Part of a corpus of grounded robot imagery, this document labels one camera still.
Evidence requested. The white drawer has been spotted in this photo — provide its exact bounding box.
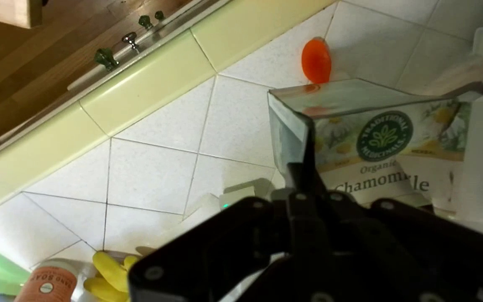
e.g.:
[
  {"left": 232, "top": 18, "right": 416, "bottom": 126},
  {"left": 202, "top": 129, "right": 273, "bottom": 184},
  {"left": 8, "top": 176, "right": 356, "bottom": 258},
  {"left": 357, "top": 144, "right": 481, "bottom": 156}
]
[{"left": 67, "top": 0, "right": 230, "bottom": 92}]

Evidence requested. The yellow rubber glove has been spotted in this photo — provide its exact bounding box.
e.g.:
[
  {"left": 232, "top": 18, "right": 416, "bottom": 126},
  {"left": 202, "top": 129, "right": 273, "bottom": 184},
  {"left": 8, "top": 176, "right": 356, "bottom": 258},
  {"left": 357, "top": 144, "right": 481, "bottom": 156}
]
[{"left": 83, "top": 250, "right": 140, "bottom": 302}]

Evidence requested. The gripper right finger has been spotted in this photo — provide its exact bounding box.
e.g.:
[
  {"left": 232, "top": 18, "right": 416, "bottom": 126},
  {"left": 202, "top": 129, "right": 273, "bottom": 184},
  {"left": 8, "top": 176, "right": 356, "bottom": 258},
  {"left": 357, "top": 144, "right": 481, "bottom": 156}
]
[{"left": 315, "top": 168, "right": 483, "bottom": 302}]

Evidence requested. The green tea box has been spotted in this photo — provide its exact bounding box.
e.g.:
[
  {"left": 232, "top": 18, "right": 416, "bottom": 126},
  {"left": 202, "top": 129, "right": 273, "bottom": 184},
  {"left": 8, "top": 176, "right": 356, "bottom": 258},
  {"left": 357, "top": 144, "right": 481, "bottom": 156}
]
[{"left": 268, "top": 78, "right": 473, "bottom": 207}]

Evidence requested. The soap bottle with orange label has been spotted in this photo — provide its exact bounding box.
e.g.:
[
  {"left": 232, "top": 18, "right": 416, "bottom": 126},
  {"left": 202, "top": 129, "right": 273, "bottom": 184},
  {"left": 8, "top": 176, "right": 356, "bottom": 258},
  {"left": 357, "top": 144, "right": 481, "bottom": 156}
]
[{"left": 14, "top": 259, "right": 79, "bottom": 302}]

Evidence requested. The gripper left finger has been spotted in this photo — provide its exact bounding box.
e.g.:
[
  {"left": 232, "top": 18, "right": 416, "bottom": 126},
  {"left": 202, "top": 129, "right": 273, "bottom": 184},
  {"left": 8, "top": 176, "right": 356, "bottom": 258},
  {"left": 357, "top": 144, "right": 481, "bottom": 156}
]
[{"left": 128, "top": 114, "right": 322, "bottom": 302}]

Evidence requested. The wooden board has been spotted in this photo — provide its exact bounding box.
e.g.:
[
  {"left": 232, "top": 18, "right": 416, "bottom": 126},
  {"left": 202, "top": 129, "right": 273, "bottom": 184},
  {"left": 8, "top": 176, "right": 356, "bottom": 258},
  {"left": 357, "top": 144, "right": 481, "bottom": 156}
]
[{"left": 0, "top": 0, "right": 43, "bottom": 29}]

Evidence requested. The orange round disc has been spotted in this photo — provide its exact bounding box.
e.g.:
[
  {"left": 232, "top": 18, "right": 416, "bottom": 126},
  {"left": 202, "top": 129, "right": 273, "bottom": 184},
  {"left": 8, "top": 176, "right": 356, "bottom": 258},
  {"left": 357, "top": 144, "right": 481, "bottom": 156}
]
[{"left": 301, "top": 37, "right": 332, "bottom": 84}]

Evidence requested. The silver drawer knob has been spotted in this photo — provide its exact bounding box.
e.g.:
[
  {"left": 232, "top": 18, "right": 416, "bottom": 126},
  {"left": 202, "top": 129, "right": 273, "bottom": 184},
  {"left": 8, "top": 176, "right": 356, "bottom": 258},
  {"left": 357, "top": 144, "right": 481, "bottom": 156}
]
[{"left": 122, "top": 32, "right": 140, "bottom": 54}]

